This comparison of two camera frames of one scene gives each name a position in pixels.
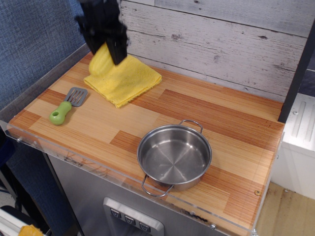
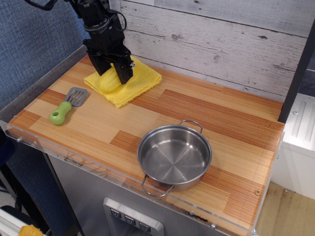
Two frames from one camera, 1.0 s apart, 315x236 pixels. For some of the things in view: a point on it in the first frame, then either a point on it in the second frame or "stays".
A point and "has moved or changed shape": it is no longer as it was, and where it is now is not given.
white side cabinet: (294, 167) stays
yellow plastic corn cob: (102, 62) has moved or changed shape
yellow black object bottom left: (30, 230) stays
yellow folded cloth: (128, 79) stays
